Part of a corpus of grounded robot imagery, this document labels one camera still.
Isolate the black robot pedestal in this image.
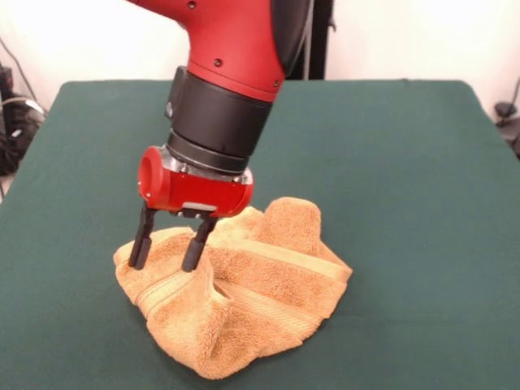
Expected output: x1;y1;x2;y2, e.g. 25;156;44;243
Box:
279;0;337;81

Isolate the dark green table cloth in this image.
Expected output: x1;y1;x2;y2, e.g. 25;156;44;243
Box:
0;79;520;390

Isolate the orange terry towel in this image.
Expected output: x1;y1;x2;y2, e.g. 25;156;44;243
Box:
112;197;353;381

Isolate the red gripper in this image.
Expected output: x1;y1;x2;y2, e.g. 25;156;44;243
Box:
128;145;255;272

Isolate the black cable bundle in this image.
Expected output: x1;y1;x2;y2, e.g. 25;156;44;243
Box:
0;38;49;204

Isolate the black plug with cable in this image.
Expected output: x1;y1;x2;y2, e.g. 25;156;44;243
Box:
493;76;520;159

